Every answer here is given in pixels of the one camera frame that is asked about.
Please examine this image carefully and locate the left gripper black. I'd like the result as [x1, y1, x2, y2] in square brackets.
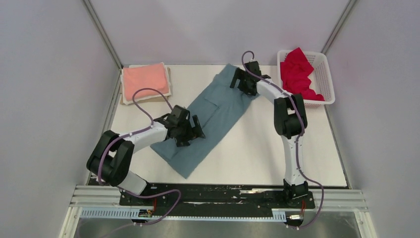
[175, 115, 206, 147]

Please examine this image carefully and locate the grey-blue t shirt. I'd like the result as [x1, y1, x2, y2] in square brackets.
[150, 64, 255, 178]

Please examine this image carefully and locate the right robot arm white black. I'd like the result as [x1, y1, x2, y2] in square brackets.
[230, 61, 309, 207]

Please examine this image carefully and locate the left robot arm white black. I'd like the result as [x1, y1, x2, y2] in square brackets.
[86, 105, 205, 205]

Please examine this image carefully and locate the red t shirt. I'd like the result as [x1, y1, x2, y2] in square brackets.
[279, 48, 324, 101]

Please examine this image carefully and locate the folded white t shirt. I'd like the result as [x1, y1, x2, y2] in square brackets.
[120, 61, 172, 106]

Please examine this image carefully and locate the white plastic basket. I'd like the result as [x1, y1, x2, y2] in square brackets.
[277, 50, 335, 107]

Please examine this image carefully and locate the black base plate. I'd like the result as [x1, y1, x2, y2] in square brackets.
[119, 183, 315, 217]

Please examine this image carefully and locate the white slotted cable duct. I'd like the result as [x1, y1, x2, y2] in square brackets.
[79, 208, 287, 222]

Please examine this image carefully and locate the aluminium frame rail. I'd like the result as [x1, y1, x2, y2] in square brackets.
[69, 185, 368, 212]

